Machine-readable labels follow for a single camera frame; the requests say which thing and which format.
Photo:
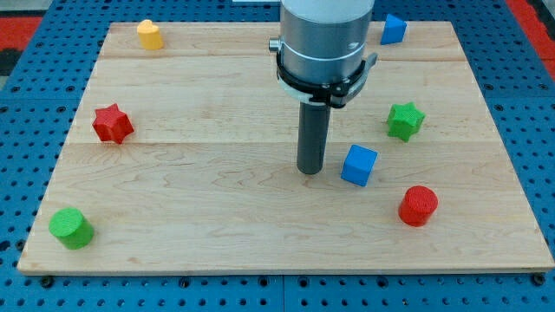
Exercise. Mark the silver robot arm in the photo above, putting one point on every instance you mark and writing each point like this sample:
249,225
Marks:
323,41

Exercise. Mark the green star block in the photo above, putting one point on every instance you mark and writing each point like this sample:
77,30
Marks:
404,120

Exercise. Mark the red star block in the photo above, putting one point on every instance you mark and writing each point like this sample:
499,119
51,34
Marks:
112,124

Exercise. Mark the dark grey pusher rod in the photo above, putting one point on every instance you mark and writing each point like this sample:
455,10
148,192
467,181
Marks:
312,135

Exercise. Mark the blue cube block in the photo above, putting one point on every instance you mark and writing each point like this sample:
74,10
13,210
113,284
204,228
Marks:
358,165

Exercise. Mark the wooden board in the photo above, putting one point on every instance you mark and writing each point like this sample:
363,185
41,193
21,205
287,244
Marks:
207,184

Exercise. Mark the red cylinder block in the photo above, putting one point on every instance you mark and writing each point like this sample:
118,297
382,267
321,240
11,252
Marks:
418,205

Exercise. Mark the blue triangle block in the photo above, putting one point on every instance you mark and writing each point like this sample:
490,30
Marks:
393,30

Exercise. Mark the yellow heart block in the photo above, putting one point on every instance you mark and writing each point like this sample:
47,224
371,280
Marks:
149,35

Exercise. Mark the green cylinder block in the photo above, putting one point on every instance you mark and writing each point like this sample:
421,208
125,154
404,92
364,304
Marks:
70,227

